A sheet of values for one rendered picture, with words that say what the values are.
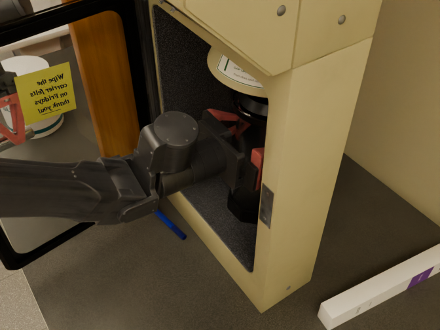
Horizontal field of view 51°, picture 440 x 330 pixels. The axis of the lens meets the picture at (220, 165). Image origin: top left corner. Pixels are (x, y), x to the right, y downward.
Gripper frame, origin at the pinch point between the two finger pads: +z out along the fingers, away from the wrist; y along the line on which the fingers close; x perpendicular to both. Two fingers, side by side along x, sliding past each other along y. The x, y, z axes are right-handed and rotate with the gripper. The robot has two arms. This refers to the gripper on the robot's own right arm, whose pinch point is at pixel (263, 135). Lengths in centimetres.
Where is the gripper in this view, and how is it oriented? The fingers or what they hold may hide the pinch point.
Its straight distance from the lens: 72.4
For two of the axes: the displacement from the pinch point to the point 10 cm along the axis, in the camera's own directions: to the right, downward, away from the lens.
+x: -0.6, 7.5, 6.5
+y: -5.7, -5.6, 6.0
